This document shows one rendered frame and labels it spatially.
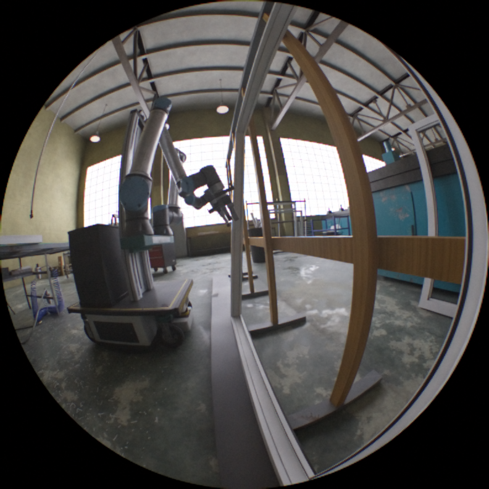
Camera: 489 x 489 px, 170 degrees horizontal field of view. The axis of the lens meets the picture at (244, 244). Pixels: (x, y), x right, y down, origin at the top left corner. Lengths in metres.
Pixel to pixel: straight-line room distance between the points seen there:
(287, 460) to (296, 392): 0.35
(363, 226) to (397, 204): 1.48
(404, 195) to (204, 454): 2.09
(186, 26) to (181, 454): 8.66
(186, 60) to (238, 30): 2.50
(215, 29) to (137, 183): 7.71
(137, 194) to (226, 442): 0.98
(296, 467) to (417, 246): 0.57
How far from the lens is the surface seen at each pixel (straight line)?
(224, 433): 0.65
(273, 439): 0.58
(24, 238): 2.03
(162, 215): 1.39
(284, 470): 0.56
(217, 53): 8.62
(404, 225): 1.81
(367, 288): 0.39
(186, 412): 0.80
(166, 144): 1.13
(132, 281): 1.14
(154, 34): 8.32
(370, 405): 0.79
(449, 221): 1.67
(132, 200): 0.77
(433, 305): 1.47
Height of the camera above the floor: 0.65
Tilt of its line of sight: 3 degrees down
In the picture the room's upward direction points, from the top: 7 degrees counter-clockwise
